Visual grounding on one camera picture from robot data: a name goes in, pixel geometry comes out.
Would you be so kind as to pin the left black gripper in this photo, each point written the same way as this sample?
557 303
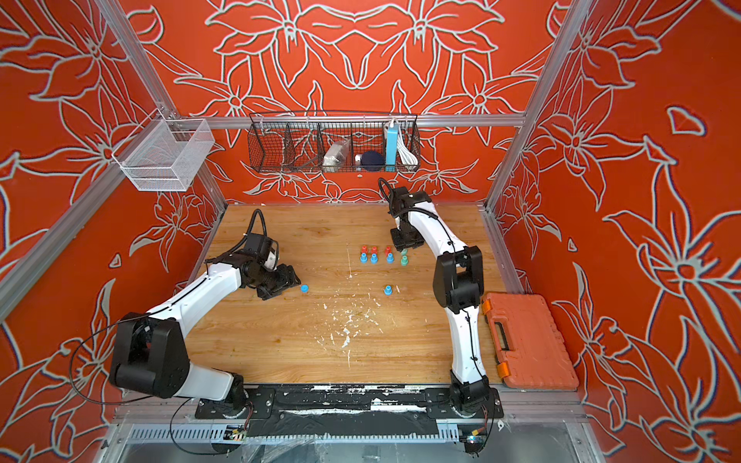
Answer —
288 280

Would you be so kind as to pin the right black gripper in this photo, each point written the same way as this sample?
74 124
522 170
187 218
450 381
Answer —
418 242

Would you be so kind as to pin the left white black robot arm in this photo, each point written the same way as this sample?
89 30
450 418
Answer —
150 354

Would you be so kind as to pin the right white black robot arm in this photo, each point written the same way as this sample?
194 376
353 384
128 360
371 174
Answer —
458 287

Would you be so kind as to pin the dark blue ball in basket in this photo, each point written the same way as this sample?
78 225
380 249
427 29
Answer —
372 161

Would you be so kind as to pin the light blue box in basket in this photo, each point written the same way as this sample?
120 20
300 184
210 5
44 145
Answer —
391 147

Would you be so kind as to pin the silver pouch in basket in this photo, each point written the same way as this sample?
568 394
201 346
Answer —
336 156

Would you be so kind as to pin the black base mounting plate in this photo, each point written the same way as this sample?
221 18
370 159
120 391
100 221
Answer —
347 412

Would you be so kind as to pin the orange plastic tool case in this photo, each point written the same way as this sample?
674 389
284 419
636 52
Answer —
530 349

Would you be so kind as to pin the black wire wall basket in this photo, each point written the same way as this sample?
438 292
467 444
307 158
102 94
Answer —
334 142

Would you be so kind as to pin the clear plastic wall bin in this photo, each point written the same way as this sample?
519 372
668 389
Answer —
166 155

